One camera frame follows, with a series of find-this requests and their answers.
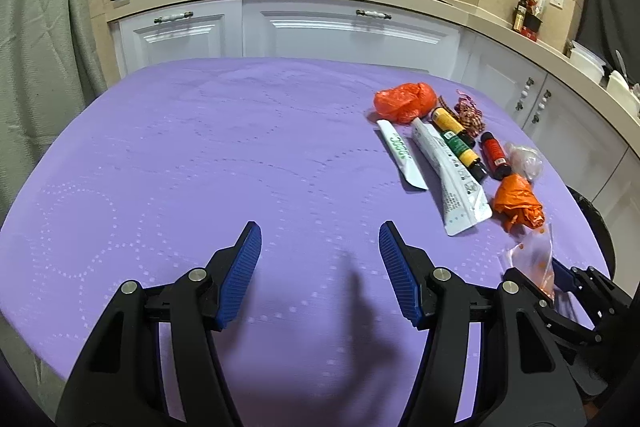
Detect clear zip bag orange dots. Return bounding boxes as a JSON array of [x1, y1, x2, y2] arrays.
[[500, 225, 554, 300]]

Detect small white green tube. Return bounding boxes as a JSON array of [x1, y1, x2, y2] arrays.
[[376, 119, 428, 191]]

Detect large white wipes packet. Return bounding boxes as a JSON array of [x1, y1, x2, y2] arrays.
[[411, 118, 492, 236]]

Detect orange plastic bag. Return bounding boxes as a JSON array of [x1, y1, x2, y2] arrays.
[[373, 82, 437, 124], [491, 173, 546, 232]]

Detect green yellow label bottle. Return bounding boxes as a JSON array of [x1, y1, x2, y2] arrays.
[[442, 131, 488, 183]]

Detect clear plastic wrap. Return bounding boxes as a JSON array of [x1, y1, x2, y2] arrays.
[[504, 142, 544, 183]]

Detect red label dark bottle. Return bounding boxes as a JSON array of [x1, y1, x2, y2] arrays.
[[480, 132, 512, 181]]

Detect red checkered ribbon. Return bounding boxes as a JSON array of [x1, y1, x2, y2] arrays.
[[437, 90, 485, 138]]

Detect black lined trash bin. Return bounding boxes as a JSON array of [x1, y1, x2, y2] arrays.
[[567, 186, 616, 279]]

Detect purple tablecloth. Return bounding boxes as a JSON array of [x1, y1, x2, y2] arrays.
[[0, 56, 612, 423]]

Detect white container with spoon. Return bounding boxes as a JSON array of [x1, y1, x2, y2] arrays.
[[606, 49, 640, 119]]

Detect white plastic container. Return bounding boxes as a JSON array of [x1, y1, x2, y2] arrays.
[[568, 40, 605, 84]]

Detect red black box holder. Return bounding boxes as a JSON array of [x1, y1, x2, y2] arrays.
[[520, 13, 542, 42]]

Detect dark olive oil bottle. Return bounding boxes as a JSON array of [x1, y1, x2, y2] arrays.
[[512, 0, 529, 32]]

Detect grey green curtain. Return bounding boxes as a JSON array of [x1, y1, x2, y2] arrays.
[[1, 0, 106, 213]]

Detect white ceramic handle right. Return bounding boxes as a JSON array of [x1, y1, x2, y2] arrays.
[[530, 90, 552, 124]]

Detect white ceramic handle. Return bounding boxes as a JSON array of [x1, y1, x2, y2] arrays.
[[515, 77, 535, 112], [530, 90, 552, 124]]

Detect white ceramic handle left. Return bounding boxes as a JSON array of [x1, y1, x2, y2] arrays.
[[515, 77, 535, 112]]

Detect middle cabinet door handle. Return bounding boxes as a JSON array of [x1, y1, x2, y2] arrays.
[[355, 9, 393, 20]]

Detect cabinet door handle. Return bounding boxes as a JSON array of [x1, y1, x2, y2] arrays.
[[355, 9, 393, 20], [153, 11, 194, 25]]

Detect left cabinet door handle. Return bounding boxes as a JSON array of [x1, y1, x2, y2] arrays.
[[153, 11, 194, 25]]

